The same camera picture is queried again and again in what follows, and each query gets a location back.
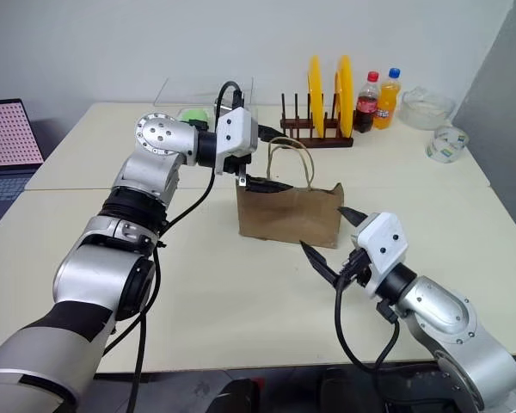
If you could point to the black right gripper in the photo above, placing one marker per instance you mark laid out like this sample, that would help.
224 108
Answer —
358 267

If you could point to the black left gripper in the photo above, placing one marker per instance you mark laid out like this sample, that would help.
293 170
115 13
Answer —
237 164

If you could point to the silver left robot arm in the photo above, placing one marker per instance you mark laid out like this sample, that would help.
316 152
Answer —
155 137

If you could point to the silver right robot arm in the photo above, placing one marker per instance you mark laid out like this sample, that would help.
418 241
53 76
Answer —
447 310

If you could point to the brown paper bag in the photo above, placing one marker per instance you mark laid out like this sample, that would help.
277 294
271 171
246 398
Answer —
288 215

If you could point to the green item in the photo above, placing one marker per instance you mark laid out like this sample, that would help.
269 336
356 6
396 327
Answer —
194 115

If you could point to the dark wooden dish rack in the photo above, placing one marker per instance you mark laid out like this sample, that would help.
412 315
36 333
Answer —
327 141

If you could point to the yellow plate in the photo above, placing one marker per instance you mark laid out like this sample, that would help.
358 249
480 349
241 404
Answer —
346 86
316 86

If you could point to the clear plastic box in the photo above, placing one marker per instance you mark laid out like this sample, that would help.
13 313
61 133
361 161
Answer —
189 92

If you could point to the cola bottle with red cap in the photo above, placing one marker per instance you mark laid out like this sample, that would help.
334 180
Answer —
365 107

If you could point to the orange soda bottle, blue cap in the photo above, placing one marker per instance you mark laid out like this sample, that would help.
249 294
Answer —
387 103

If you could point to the clear tape roll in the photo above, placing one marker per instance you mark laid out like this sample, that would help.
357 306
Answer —
447 146

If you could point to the clear glass bowl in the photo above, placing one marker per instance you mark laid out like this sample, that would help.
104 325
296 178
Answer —
425 112

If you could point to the dark rounded shape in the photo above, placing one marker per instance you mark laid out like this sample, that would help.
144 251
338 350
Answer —
236 396

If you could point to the laptop computer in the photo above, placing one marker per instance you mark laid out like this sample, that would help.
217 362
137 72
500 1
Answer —
8 137

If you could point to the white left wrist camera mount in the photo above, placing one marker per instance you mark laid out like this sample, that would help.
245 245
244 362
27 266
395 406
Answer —
236 129

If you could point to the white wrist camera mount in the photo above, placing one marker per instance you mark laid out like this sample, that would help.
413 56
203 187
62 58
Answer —
236 129
387 241

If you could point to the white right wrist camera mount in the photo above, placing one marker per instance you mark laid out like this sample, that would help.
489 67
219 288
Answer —
387 241

